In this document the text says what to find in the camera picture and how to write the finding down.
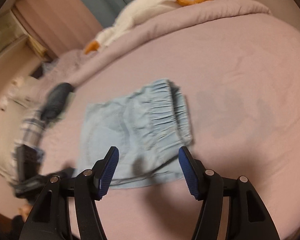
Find mauve quilted duvet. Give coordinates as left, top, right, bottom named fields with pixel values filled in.
left=37, top=0, right=272, bottom=91

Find plaid pillow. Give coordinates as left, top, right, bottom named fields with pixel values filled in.
left=14, top=108, right=46, bottom=149

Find small white plush toy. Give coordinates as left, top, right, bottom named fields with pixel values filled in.
left=0, top=76, right=25, bottom=111

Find white goose plush toy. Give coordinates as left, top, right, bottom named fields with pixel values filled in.
left=84, top=0, right=213, bottom=54

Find pink curtain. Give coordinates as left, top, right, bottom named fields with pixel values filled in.
left=12, top=0, right=103, bottom=58

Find folded dark denim jeans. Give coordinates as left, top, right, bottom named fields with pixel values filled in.
left=40, top=83, right=74, bottom=123

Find light blue strawberry pants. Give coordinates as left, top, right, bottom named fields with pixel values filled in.
left=75, top=79, right=192, bottom=189

